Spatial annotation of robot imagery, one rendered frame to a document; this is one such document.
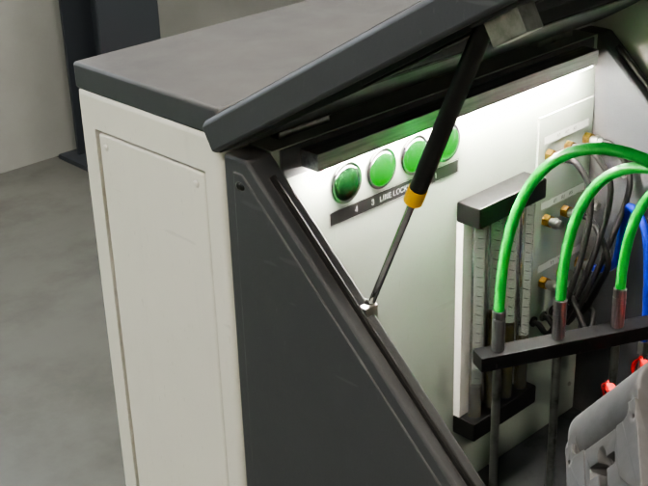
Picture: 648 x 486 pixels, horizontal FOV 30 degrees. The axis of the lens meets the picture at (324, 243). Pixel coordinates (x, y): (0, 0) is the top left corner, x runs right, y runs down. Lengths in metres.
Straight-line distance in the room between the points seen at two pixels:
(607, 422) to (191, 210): 0.75
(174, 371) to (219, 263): 0.22
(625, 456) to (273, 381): 0.72
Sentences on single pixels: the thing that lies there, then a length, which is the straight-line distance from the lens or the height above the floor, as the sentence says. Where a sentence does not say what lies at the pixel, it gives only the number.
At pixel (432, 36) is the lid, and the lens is 1.04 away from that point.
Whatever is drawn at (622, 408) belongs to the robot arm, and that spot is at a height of 1.51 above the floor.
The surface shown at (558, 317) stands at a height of 1.14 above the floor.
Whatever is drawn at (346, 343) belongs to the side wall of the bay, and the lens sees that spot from 1.27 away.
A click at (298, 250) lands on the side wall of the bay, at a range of 1.28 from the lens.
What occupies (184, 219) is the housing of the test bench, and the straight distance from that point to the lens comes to 1.43.
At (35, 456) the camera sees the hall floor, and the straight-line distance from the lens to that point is 3.47.
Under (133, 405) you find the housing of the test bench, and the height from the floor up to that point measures 1.02.
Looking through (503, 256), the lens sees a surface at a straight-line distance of 1.56.
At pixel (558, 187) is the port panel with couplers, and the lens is 1.78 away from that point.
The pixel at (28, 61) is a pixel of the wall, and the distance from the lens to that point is 5.41.
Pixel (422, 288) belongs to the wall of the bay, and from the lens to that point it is 1.59.
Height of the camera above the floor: 1.92
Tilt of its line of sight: 25 degrees down
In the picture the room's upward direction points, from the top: 2 degrees counter-clockwise
